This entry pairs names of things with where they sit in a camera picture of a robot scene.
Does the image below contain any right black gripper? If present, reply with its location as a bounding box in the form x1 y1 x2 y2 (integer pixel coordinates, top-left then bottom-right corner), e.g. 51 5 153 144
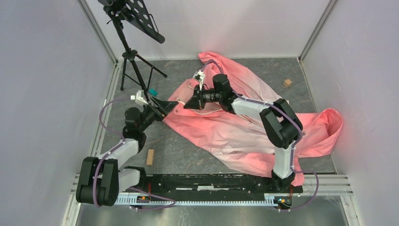
184 84 222 111

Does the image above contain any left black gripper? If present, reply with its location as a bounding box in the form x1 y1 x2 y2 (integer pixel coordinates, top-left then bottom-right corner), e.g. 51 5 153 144
138 96 178 132

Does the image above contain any pink zip jacket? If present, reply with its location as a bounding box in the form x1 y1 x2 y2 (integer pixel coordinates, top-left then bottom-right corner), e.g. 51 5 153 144
164 52 343 186

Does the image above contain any black perforated music stand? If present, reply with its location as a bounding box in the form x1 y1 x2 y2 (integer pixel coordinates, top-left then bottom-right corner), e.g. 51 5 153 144
98 0 167 92

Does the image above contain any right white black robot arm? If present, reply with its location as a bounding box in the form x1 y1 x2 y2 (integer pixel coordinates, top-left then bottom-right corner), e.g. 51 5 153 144
184 71 303 192

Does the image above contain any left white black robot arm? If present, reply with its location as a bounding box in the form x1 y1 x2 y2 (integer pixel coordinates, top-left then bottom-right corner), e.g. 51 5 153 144
75 97 178 207

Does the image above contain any small teal block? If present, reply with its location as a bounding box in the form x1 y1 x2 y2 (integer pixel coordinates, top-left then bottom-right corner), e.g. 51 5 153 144
148 89 159 97

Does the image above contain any long wooden block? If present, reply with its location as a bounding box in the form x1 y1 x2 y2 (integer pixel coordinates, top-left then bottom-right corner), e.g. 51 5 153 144
146 149 155 166

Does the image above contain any small wooden cube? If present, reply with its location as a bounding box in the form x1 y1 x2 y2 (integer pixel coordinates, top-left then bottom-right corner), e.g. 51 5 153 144
283 79 292 88

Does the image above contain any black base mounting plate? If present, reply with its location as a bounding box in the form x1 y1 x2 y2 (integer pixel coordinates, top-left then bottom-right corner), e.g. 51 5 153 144
135 173 303 201

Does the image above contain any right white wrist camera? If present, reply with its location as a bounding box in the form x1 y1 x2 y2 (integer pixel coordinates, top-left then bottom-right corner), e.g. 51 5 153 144
193 70 206 90

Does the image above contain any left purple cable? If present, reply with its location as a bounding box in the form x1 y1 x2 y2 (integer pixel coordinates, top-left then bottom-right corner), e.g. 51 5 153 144
92 97 176 212

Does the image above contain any white slotted cable duct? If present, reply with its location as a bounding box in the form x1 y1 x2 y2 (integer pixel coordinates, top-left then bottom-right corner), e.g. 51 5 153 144
114 193 292 207

